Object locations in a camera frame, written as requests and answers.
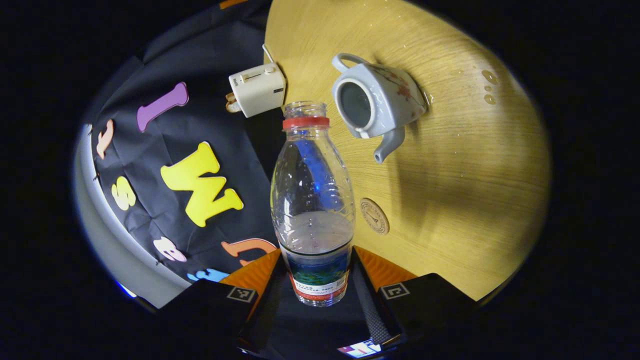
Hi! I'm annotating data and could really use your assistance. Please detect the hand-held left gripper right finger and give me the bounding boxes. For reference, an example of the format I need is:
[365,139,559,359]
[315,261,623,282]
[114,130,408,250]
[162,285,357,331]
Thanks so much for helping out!
[350,245,476,347]

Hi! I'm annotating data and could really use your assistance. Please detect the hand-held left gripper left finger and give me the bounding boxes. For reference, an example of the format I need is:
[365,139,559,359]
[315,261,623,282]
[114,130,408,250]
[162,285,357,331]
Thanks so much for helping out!
[160,249,288,353]

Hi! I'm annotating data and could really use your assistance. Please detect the round wooden coaster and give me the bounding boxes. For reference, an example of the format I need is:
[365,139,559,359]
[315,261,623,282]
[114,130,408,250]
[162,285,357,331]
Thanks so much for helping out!
[360,198,390,235]

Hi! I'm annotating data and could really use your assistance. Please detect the clear plastic water bottle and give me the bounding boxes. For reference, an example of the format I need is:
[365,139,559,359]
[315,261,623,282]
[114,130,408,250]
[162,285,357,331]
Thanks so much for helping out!
[270,101,356,308]

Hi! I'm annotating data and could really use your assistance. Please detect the white ceramic teacup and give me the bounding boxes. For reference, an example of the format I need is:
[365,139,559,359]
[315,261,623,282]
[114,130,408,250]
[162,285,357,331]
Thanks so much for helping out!
[331,53,429,165]

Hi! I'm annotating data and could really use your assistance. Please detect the computer monitor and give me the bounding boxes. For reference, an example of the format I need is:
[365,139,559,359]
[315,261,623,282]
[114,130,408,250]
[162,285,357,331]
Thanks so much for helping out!
[337,339,384,359]

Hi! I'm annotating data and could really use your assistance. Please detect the black backdrop cloth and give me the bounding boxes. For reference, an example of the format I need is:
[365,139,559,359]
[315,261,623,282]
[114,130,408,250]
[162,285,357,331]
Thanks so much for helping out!
[80,0,288,288]

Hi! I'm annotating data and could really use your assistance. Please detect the white toaster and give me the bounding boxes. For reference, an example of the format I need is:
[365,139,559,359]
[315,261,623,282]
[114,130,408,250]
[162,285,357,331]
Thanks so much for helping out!
[228,62,287,119]

